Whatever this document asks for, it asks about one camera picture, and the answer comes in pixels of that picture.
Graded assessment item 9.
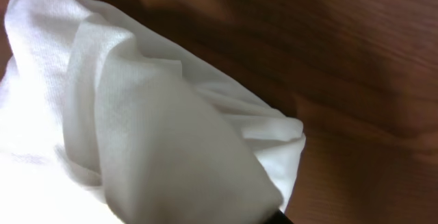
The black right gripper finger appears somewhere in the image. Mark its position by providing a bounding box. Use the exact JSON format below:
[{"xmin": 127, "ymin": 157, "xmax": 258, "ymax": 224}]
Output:
[{"xmin": 263, "ymin": 210, "xmax": 294, "ymax": 224}]

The white t-shirt pixel print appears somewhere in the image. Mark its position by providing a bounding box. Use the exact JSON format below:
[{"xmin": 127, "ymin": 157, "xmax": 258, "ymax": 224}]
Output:
[{"xmin": 1, "ymin": 0, "xmax": 306, "ymax": 224}]

